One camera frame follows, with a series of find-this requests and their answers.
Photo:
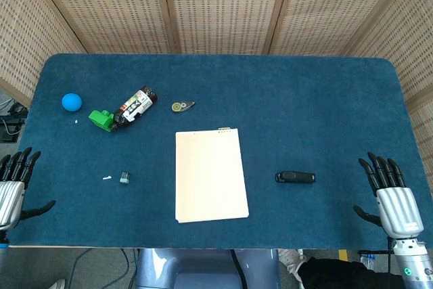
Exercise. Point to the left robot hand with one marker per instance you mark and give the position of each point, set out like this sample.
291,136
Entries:
10,194

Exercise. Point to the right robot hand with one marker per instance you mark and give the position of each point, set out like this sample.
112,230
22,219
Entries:
395,201

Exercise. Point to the black stapler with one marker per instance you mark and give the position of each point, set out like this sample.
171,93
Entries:
295,177

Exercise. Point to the cream paper notepad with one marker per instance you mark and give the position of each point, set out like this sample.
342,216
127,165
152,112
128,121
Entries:
210,175

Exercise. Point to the black floor equipment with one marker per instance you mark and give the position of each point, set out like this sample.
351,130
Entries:
11,119

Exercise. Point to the black bag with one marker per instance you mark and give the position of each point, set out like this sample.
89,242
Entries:
345,273

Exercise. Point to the blue ball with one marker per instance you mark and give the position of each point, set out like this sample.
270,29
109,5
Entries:
71,102

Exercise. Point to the green plastic block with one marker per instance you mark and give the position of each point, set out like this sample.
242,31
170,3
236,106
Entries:
101,119

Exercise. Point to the white shoe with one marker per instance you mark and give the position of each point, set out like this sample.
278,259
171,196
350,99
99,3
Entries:
291,259

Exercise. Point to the dark drink bottle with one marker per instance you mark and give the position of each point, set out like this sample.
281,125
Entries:
133,109

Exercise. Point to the correction tape dispenser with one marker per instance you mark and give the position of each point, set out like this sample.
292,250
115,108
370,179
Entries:
181,106

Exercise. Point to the blue-grey robot torso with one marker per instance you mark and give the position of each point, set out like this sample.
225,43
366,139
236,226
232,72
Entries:
206,268

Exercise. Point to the blue carpet mat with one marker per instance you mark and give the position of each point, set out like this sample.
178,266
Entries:
216,99

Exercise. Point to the woven folding screen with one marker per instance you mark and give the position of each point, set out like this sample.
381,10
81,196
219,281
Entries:
216,8

